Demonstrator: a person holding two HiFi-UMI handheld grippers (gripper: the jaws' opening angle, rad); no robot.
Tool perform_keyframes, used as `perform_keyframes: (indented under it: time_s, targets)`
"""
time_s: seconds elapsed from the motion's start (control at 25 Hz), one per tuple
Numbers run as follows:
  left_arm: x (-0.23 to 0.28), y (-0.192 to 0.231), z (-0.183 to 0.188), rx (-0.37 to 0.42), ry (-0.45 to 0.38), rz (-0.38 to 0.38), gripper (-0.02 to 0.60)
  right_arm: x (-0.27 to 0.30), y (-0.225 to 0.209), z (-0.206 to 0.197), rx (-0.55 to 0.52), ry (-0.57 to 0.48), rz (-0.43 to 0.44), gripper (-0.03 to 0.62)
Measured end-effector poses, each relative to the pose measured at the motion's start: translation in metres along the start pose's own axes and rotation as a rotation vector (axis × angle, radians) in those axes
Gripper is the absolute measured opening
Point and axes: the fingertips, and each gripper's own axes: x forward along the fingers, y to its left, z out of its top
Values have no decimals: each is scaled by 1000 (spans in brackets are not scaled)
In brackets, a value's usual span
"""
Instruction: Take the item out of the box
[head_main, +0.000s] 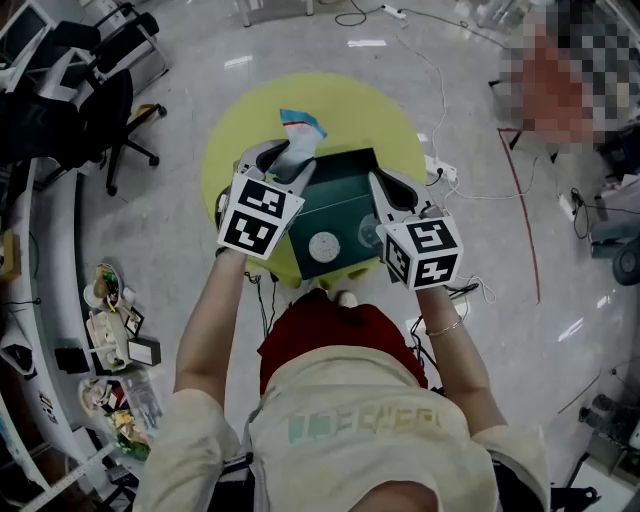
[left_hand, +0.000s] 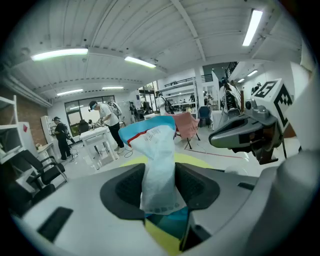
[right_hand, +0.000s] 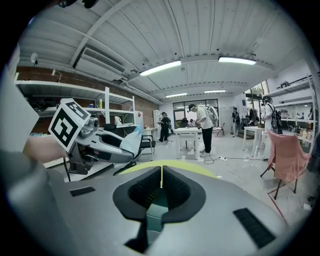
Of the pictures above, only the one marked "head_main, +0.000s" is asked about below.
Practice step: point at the person's right forearm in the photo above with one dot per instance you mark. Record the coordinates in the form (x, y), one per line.
(460, 370)

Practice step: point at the red and white box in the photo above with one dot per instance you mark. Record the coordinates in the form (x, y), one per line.
(360, 450)

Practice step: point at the black wheeled stand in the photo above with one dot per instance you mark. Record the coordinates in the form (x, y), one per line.
(575, 500)

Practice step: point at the round table yellow-green cloth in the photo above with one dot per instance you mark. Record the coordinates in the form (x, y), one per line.
(240, 125)

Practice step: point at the black office chair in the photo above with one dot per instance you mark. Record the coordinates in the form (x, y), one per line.
(120, 35)
(100, 115)

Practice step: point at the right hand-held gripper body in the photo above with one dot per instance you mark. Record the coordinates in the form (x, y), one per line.
(425, 250)

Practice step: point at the white plastic basket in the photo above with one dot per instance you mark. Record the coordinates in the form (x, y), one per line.
(105, 340)

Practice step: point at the white power strip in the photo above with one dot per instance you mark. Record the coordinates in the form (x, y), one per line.
(393, 10)
(567, 206)
(441, 169)

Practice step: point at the white framed monitor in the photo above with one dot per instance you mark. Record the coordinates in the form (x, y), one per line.
(25, 27)

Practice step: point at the blue white snack packet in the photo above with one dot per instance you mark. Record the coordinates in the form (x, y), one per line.
(300, 135)

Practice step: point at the clear plastic cup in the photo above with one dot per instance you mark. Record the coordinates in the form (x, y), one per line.
(369, 232)

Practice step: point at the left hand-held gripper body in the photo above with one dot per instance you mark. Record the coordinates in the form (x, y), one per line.
(255, 220)

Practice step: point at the bunch of artificial flowers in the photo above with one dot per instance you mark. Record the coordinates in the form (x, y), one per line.
(127, 432)

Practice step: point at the white curved desk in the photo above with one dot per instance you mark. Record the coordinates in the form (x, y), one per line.
(45, 325)

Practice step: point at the person's red skirt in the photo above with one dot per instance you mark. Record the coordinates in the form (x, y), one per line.
(340, 330)

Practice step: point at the clear plastic bin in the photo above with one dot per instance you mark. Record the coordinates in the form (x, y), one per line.
(140, 400)

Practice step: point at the person's left forearm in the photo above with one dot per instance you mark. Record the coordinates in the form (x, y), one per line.
(210, 330)

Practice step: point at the person's white shoe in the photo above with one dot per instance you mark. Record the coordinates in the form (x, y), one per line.
(346, 298)

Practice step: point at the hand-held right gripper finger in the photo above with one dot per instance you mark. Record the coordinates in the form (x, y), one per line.
(377, 197)
(400, 192)

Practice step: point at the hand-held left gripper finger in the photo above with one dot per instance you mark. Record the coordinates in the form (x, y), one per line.
(250, 155)
(302, 177)

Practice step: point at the chair draped in pink cloth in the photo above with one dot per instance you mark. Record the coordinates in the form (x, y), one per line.
(545, 90)

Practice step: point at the dark box with white label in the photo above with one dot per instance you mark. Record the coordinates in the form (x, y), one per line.
(144, 351)

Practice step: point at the green snack bag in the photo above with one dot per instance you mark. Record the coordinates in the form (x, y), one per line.
(109, 281)

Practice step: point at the dark green tray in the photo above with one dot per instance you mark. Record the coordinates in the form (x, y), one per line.
(335, 200)

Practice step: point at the black square part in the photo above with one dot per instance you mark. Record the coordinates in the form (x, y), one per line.
(71, 359)

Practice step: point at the white lidded jar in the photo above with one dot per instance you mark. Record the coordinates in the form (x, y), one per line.
(325, 246)

